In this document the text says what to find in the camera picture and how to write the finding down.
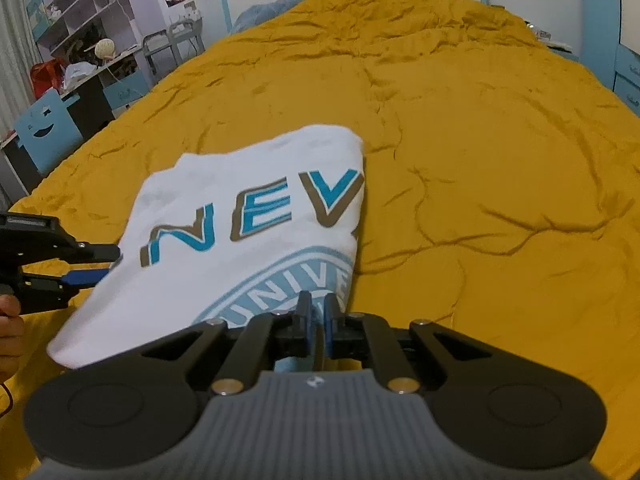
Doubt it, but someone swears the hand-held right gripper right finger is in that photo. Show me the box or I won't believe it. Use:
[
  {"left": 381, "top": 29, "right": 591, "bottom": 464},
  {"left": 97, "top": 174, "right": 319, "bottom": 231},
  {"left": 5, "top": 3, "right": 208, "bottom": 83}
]
[{"left": 322, "top": 293, "right": 490, "bottom": 394}]

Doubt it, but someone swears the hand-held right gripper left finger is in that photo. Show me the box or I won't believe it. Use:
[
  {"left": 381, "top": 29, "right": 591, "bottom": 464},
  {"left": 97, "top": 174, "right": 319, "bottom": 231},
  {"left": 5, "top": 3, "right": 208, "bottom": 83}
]
[{"left": 142, "top": 291, "right": 321, "bottom": 394}]

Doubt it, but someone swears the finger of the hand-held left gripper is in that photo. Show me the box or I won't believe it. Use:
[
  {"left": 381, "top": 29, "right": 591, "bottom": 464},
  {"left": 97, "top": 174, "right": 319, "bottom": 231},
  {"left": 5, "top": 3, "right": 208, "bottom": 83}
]
[
  {"left": 15, "top": 268, "right": 111, "bottom": 314},
  {"left": 74, "top": 242, "right": 122, "bottom": 264}
]

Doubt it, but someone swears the white printed t-shirt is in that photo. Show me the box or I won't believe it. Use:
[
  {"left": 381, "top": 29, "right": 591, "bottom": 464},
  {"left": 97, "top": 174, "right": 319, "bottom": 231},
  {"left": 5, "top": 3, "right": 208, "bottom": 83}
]
[{"left": 47, "top": 124, "right": 367, "bottom": 372}]

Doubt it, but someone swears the person's left hand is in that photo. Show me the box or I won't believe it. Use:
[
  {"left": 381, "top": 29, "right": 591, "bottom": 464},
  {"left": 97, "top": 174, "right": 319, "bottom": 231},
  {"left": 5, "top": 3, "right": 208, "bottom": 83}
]
[{"left": 0, "top": 294, "right": 27, "bottom": 384}]

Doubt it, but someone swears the blue smiley face chair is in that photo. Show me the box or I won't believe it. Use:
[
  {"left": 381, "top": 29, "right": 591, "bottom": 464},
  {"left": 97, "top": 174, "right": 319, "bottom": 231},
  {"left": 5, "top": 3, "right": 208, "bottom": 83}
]
[{"left": 13, "top": 87, "right": 84, "bottom": 177}]

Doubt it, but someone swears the dark desk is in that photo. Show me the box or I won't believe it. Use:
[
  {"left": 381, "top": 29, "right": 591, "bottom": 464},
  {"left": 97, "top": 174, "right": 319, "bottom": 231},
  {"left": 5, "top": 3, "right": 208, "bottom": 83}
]
[{"left": 0, "top": 42, "right": 152, "bottom": 196}]

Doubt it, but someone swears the red bag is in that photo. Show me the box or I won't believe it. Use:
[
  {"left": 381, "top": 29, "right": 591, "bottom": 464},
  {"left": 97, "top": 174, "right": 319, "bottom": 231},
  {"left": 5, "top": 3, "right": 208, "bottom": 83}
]
[{"left": 30, "top": 57, "right": 67, "bottom": 97}]

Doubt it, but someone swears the white plastic bag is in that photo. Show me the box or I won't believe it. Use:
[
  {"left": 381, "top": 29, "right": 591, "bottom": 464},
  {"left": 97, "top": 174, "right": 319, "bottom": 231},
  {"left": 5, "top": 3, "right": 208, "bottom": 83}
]
[{"left": 62, "top": 61, "right": 97, "bottom": 93}]

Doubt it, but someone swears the white curtain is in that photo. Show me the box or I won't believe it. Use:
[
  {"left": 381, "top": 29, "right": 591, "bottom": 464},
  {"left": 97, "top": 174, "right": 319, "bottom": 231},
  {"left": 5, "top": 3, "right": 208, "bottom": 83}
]
[{"left": 0, "top": 0, "right": 42, "bottom": 136}]

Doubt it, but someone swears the yellow blanket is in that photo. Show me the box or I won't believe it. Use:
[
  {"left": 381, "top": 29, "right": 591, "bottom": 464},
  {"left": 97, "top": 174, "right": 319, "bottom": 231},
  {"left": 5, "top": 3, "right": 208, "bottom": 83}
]
[{"left": 0, "top": 0, "right": 640, "bottom": 480}]

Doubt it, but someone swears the grey chair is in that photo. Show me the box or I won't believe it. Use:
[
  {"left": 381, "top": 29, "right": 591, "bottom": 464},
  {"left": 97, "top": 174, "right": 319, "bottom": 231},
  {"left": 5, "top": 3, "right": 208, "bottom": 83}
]
[{"left": 142, "top": 16, "right": 206, "bottom": 79}]

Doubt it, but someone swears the blue pillow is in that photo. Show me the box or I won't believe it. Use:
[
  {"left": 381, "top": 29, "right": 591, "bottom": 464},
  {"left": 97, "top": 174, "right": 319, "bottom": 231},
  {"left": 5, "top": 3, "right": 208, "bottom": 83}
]
[{"left": 232, "top": 0, "right": 322, "bottom": 34}]

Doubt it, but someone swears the blue drawer cabinet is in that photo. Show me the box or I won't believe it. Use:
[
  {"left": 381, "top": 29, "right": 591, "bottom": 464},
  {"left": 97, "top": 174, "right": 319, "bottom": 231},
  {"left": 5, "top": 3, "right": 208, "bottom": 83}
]
[{"left": 581, "top": 0, "right": 640, "bottom": 113}]

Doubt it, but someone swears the white wall shelf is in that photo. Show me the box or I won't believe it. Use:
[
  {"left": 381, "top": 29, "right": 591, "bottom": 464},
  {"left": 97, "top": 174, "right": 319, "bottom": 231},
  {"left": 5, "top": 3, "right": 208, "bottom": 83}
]
[{"left": 27, "top": 0, "right": 147, "bottom": 61}]

